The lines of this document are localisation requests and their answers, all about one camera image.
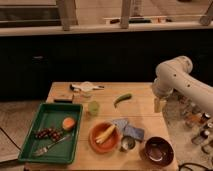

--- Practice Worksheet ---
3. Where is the green plastic tray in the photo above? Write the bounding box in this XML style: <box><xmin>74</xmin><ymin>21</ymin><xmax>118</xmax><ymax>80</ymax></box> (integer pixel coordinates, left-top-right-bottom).
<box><xmin>18</xmin><ymin>103</ymin><xmax>83</xmax><ymax>164</ymax></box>

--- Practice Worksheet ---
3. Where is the metal fork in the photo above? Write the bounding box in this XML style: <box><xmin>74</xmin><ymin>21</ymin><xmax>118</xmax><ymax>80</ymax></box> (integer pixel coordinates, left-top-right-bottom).
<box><xmin>33</xmin><ymin>134</ymin><xmax>71</xmax><ymax>156</ymax></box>

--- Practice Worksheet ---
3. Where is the small metal cup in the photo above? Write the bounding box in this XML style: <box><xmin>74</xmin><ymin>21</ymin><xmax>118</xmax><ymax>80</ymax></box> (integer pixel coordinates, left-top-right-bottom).
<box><xmin>120</xmin><ymin>136</ymin><xmax>135</xmax><ymax>151</ymax></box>

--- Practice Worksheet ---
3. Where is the dark purple bowl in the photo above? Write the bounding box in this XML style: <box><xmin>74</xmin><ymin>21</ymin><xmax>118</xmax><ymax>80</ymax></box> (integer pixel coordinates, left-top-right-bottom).
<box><xmin>144</xmin><ymin>137</ymin><xmax>174</xmax><ymax>167</ymax></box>

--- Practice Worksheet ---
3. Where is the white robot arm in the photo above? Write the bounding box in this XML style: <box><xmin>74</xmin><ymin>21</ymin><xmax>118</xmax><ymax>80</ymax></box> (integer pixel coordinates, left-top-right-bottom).
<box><xmin>152</xmin><ymin>56</ymin><xmax>213</xmax><ymax>115</ymax></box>

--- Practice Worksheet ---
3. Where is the blue cloth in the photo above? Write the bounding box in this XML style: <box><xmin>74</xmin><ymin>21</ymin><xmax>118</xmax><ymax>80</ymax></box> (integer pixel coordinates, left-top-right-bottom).
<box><xmin>111</xmin><ymin>118</ymin><xmax>144</xmax><ymax>142</ymax></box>

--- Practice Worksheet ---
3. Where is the orange fruit half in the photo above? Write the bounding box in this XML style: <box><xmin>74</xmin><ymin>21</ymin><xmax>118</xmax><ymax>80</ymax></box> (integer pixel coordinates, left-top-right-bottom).
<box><xmin>62</xmin><ymin>117</ymin><xmax>76</xmax><ymax>131</ymax></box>

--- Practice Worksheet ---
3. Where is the green chili pepper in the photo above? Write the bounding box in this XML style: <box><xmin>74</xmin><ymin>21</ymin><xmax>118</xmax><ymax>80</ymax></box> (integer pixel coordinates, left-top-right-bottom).
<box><xmin>114</xmin><ymin>93</ymin><xmax>132</xmax><ymax>108</ymax></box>

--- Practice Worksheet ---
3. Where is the spice jar rack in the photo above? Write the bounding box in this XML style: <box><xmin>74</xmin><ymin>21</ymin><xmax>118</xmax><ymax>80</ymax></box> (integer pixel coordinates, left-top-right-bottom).
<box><xmin>172</xmin><ymin>95</ymin><xmax>213</xmax><ymax>156</ymax></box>

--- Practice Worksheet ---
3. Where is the green plastic cup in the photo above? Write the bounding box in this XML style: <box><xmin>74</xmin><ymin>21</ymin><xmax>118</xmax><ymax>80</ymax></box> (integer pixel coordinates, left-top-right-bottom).
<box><xmin>88</xmin><ymin>101</ymin><xmax>100</xmax><ymax>116</ymax></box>

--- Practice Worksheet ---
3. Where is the bunch of dark grapes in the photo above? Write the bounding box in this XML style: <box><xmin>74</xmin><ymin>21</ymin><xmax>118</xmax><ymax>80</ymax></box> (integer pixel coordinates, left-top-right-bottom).
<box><xmin>35</xmin><ymin>128</ymin><xmax>63</xmax><ymax>142</ymax></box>

